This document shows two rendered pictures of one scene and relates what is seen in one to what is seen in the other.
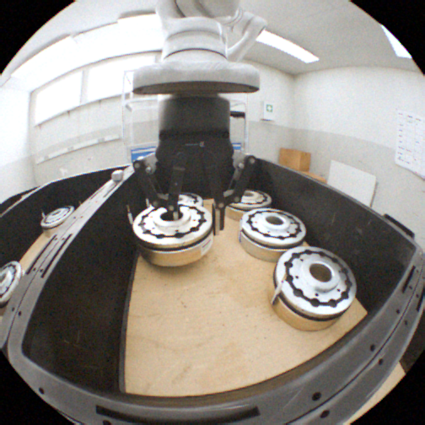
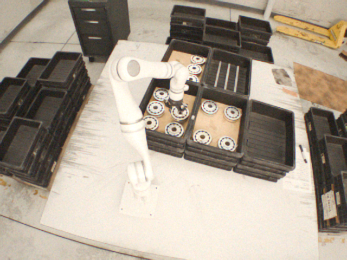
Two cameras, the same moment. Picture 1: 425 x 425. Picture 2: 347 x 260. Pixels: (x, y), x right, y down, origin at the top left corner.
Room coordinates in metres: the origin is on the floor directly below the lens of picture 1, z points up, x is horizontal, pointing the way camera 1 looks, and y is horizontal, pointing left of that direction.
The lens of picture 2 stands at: (0.88, 0.31, 1.91)
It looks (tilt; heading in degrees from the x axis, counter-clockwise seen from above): 58 degrees down; 203
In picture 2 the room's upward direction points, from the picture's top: 5 degrees clockwise
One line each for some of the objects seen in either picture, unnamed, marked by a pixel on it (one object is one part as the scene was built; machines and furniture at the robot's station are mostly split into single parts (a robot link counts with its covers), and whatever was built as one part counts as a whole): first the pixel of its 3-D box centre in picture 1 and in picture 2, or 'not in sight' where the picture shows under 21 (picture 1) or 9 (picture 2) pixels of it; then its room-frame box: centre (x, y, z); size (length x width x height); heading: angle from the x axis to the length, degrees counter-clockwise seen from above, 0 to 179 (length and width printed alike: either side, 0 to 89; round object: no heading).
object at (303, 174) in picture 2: not in sight; (296, 168); (0.07, 0.86, 0.70); 0.33 x 0.23 x 0.01; 18
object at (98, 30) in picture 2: not in sight; (104, 23); (-0.90, -1.47, 0.45); 0.60 x 0.45 x 0.90; 18
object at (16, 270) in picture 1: (3, 282); (232, 112); (0.01, 0.32, 0.86); 0.10 x 0.10 x 0.01
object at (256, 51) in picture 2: not in sight; (251, 62); (-1.26, 0.31, 0.31); 0.40 x 0.30 x 0.34; 108
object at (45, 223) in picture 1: (56, 216); (227, 144); (0.22, 0.36, 0.86); 0.10 x 0.10 x 0.01
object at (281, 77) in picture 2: not in sight; (282, 76); (-0.73, 0.60, 0.71); 0.22 x 0.19 x 0.01; 18
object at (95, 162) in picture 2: not in sight; (192, 151); (0.10, 0.17, 0.35); 1.60 x 1.60 x 0.70; 18
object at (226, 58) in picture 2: not in sight; (227, 76); (-0.26, 0.20, 0.87); 0.40 x 0.30 x 0.11; 11
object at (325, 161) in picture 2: not in sight; (329, 163); (-0.40, 1.37, 0.31); 0.40 x 0.30 x 0.34; 18
